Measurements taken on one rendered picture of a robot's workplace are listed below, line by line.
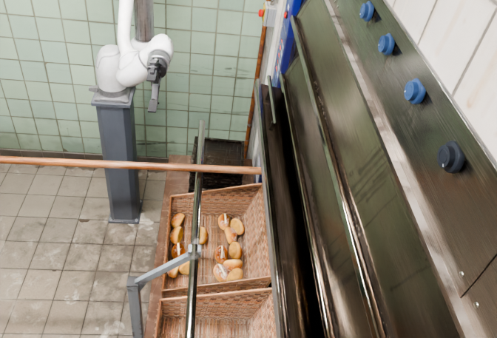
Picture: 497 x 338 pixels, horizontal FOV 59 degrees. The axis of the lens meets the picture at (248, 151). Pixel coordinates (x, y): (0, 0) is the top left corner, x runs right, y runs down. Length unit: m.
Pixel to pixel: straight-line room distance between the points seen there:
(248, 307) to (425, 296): 1.28
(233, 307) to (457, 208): 1.41
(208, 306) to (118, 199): 1.23
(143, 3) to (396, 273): 1.83
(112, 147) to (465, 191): 2.22
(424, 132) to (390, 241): 0.22
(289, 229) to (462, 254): 0.72
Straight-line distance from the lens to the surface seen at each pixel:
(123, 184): 2.87
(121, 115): 2.50
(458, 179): 0.72
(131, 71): 1.94
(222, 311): 2.02
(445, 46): 0.75
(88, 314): 2.81
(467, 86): 0.69
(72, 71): 3.11
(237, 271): 2.14
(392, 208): 0.90
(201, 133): 1.98
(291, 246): 1.31
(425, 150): 0.80
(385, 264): 0.88
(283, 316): 1.15
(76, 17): 2.91
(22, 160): 1.89
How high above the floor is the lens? 2.43
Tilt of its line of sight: 41 degrees down
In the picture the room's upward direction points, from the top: 9 degrees clockwise
